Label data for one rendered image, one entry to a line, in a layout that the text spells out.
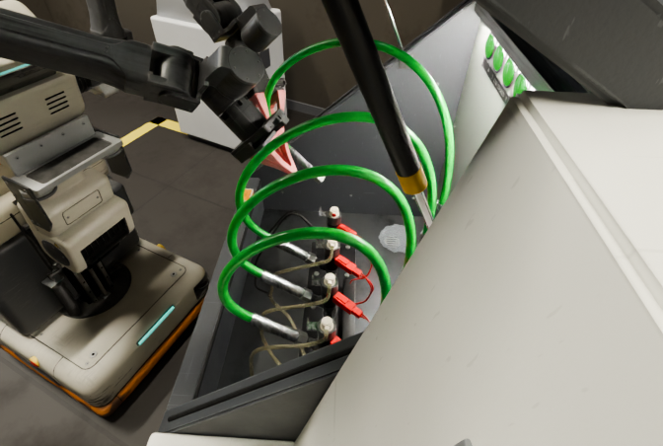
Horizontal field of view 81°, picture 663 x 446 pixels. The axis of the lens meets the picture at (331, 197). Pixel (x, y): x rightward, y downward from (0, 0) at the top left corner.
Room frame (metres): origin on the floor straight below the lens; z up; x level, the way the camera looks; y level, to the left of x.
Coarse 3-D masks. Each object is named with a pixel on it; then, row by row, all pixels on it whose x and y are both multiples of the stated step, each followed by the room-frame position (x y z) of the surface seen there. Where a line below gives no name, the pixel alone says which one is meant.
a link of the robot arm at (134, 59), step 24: (0, 24) 0.49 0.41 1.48; (24, 24) 0.50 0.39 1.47; (48, 24) 0.52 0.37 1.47; (0, 48) 0.48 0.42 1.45; (24, 48) 0.48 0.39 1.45; (48, 48) 0.49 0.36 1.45; (72, 48) 0.50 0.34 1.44; (96, 48) 0.52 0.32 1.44; (120, 48) 0.53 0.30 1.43; (144, 48) 0.55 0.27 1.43; (168, 48) 0.57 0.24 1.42; (72, 72) 0.51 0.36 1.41; (96, 72) 0.51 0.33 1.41; (120, 72) 0.51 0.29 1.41; (144, 72) 0.52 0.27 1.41; (168, 72) 0.54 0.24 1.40; (192, 72) 0.57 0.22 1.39; (144, 96) 0.53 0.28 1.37
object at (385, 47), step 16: (304, 48) 0.66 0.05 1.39; (320, 48) 0.64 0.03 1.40; (384, 48) 0.60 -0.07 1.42; (288, 64) 0.67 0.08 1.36; (416, 64) 0.58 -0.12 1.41; (272, 80) 0.68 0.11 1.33; (432, 80) 0.57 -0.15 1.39; (432, 96) 0.56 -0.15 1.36; (448, 112) 0.55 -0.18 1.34; (448, 128) 0.55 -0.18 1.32; (288, 144) 0.68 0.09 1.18; (448, 144) 0.54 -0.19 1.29; (448, 160) 0.54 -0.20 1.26; (448, 176) 0.54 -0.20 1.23; (448, 192) 0.54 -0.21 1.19
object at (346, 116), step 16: (336, 112) 0.47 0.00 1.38; (352, 112) 0.47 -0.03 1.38; (368, 112) 0.47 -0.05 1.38; (304, 128) 0.46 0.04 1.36; (272, 144) 0.47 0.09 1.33; (416, 144) 0.46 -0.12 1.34; (256, 160) 0.47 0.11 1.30; (432, 176) 0.46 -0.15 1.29; (240, 192) 0.47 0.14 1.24; (432, 192) 0.46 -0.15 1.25; (432, 208) 0.46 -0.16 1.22; (256, 224) 0.48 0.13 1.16; (304, 256) 0.46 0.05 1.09
